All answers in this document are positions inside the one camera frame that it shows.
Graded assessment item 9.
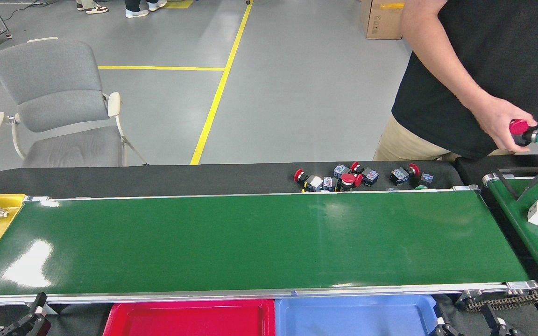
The brown cardboard box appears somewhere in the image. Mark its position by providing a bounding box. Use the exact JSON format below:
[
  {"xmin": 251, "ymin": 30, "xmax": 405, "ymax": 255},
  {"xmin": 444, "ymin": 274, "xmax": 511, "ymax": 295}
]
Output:
[{"xmin": 360, "ymin": 0, "xmax": 406, "ymax": 40}]

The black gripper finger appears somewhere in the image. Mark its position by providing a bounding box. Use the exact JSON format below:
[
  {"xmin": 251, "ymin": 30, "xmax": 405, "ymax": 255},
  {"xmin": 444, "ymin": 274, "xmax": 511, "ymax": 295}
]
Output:
[
  {"xmin": 481, "ymin": 303, "xmax": 519, "ymax": 336},
  {"xmin": 0, "ymin": 292, "xmax": 51, "ymax": 336},
  {"xmin": 435, "ymin": 317, "xmax": 462, "ymax": 336}
]

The bystander person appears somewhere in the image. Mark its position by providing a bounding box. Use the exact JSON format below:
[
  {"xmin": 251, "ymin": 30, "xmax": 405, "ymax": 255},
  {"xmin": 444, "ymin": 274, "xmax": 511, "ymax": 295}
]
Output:
[
  {"xmin": 76, "ymin": 0, "xmax": 109, "ymax": 14},
  {"xmin": 125, "ymin": 0, "xmax": 168, "ymax": 19}
]

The person's right hand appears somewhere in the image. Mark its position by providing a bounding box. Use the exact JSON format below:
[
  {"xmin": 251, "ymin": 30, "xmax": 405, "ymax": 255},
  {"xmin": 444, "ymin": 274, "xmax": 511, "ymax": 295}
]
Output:
[{"xmin": 472, "ymin": 96, "xmax": 538, "ymax": 154}]

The red plastic tray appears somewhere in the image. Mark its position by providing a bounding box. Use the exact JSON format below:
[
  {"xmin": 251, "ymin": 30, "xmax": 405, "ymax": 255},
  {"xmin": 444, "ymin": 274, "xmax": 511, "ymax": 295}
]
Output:
[{"xmin": 102, "ymin": 299, "xmax": 276, "ymax": 336}]

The grey padded armchair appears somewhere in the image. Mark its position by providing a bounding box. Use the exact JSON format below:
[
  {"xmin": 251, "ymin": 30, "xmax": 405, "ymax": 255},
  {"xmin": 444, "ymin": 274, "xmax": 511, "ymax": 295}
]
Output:
[{"xmin": 0, "ymin": 37, "xmax": 149, "ymax": 168}]

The black triangular guide frame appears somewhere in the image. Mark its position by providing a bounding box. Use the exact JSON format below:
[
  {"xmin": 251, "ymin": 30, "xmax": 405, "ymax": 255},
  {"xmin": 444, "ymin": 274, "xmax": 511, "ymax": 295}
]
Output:
[{"xmin": 498, "ymin": 164, "xmax": 538, "ymax": 201}]

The conveyor drive chain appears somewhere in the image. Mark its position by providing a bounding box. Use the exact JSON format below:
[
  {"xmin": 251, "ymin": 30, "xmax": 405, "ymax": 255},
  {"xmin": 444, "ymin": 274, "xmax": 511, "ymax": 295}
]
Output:
[{"xmin": 464, "ymin": 292, "xmax": 538, "ymax": 312}]

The blue plastic tray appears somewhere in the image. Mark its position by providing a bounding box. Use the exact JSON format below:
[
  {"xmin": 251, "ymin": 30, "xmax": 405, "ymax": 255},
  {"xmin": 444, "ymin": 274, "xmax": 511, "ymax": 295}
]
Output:
[{"xmin": 274, "ymin": 294, "xmax": 439, "ymax": 336}]

